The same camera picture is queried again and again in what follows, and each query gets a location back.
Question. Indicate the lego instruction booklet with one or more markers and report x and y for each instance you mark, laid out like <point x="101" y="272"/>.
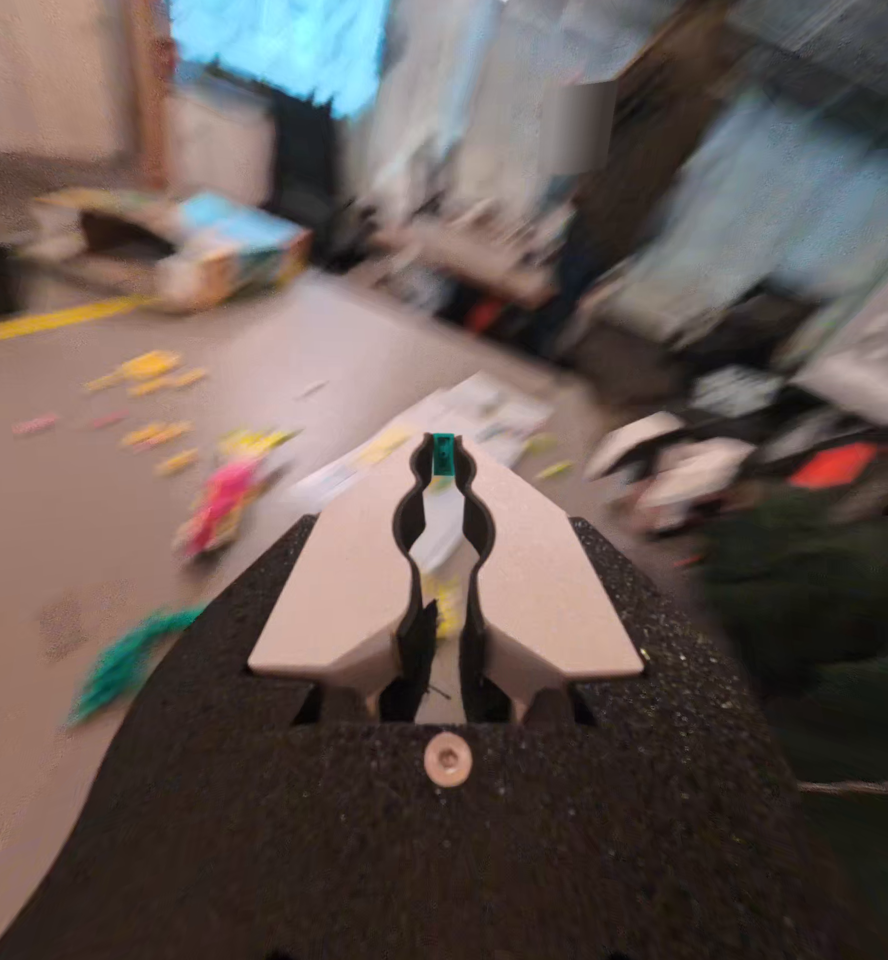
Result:
<point x="481" y="409"/>

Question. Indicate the lego set cardboard box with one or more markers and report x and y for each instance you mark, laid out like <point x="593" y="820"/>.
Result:
<point x="234" y="247"/>

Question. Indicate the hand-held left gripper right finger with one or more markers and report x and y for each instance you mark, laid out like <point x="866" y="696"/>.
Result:
<point x="549" y="600"/>

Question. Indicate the pink lego piece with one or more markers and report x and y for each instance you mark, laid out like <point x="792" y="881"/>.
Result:
<point x="35" y="424"/>
<point x="109" y="419"/>

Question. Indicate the pink lego bird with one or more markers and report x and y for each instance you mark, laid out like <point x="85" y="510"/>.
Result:
<point x="223" y="502"/>

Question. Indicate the scatter of yellow lego pieces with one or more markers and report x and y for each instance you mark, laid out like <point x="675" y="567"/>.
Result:
<point x="148" y="365"/>

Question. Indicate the small teal lego plate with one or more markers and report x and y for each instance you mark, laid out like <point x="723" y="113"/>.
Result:
<point x="444" y="454"/>

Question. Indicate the yellow tape strip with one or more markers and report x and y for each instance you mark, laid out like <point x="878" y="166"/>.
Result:
<point x="39" y="322"/>

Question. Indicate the lime lego piece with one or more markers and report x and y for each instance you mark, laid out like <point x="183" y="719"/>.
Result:
<point x="540" y="444"/>
<point x="553" y="469"/>

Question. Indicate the teal lego branch structure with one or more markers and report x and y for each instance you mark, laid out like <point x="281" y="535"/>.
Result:
<point x="125" y="660"/>

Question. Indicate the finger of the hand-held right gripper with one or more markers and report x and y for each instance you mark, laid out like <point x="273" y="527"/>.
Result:
<point x="631" y="435"/>
<point x="702" y="480"/>

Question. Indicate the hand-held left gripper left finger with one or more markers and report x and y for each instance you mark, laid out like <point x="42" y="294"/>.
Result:
<point x="339" y="600"/>

